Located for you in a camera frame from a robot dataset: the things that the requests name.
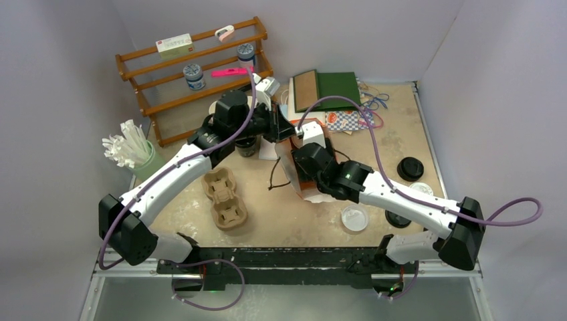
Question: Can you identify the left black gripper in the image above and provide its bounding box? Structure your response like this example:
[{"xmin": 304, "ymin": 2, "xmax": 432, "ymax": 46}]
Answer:
[{"xmin": 232, "ymin": 100, "xmax": 298, "ymax": 144}]

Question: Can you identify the orange paper bag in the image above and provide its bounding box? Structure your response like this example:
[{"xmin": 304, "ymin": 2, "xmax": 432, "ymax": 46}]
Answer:
[{"xmin": 275, "ymin": 137, "xmax": 335, "ymax": 203}]

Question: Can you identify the white cup lid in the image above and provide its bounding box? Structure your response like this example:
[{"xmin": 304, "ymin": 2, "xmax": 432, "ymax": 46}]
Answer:
[
  {"xmin": 340, "ymin": 205, "xmax": 370, "ymax": 233},
  {"xmin": 409, "ymin": 182, "xmax": 434, "ymax": 195}
]

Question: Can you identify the pulp cup carrier tray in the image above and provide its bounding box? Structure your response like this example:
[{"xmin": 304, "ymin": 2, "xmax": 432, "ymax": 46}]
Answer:
[{"xmin": 201, "ymin": 167, "xmax": 249, "ymax": 231}]

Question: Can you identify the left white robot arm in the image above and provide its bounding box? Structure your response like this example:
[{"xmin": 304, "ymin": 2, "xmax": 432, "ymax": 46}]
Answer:
[{"xmin": 98, "ymin": 90, "xmax": 296, "ymax": 274}]

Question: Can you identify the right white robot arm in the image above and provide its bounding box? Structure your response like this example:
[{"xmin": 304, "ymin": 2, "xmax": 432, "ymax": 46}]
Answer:
[{"xmin": 291, "ymin": 143, "xmax": 485, "ymax": 272}]

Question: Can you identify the black paper cup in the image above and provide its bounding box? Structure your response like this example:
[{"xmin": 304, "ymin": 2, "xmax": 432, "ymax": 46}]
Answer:
[{"xmin": 235, "ymin": 137, "xmax": 258, "ymax": 158}]

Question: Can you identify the blue checkered paper bag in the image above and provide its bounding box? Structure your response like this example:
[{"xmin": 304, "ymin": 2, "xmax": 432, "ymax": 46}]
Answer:
[{"xmin": 325, "ymin": 111, "xmax": 368, "ymax": 132}]

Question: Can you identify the green paper bag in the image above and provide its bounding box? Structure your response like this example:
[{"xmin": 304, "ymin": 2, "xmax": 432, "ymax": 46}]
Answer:
[{"xmin": 292, "ymin": 70, "xmax": 361, "ymax": 112}]

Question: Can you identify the left white cup stack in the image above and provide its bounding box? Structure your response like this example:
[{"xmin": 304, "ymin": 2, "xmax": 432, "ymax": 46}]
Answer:
[{"xmin": 209, "ymin": 100, "xmax": 218, "ymax": 115}]

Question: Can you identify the pink marker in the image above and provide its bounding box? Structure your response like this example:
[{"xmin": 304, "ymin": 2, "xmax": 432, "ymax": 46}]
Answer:
[{"xmin": 211, "ymin": 67, "xmax": 254, "ymax": 78}]

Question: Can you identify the blue white jar right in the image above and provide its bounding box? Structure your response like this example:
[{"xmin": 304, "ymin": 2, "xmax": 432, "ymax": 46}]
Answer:
[{"xmin": 237, "ymin": 43, "xmax": 256, "ymax": 69}]

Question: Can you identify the blue white jar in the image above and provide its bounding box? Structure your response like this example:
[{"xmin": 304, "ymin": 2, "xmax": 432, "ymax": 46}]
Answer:
[
  {"xmin": 237, "ymin": 43, "xmax": 256, "ymax": 69},
  {"xmin": 183, "ymin": 64, "xmax": 206, "ymax": 90}
]

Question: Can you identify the blue white jar left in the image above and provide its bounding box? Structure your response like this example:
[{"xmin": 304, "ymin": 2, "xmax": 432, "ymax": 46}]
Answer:
[{"xmin": 183, "ymin": 64, "xmax": 206, "ymax": 90}]

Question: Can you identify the black cup lid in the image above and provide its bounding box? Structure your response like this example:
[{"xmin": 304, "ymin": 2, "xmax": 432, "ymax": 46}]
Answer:
[
  {"xmin": 384, "ymin": 211, "xmax": 412, "ymax": 229},
  {"xmin": 396, "ymin": 156, "xmax": 425, "ymax": 182}
]

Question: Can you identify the white pink clip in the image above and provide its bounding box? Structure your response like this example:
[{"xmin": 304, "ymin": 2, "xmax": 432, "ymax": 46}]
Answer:
[{"xmin": 215, "ymin": 25, "xmax": 235, "ymax": 43}]

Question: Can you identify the wooden shelf rack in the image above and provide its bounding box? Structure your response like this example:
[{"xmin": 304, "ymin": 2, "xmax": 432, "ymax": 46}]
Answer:
[{"xmin": 115, "ymin": 16, "xmax": 273, "ymax": 146}]

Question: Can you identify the white green box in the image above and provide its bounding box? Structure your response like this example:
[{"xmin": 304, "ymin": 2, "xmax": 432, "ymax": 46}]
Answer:
[{"xmin": 155, "ymin": 33, "xmax": 195, "ymax": 60}]

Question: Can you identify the green straw holder cup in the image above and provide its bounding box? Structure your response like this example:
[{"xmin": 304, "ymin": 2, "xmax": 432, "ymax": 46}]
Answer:
[{"xmin": 131, "ymin": 140, "xmax": 166, "ymax": 181}]

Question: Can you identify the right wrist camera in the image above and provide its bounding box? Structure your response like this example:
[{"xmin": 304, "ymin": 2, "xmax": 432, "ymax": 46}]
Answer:
[{"xmin": 295, "ymin": 121, "xmax": 326, "ymax": 148}]

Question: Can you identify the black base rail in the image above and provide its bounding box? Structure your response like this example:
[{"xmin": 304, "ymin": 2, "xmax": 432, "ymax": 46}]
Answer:
[{"xmin": 93, "ymin": 245, "xmax": 483, "ymax": 294}]

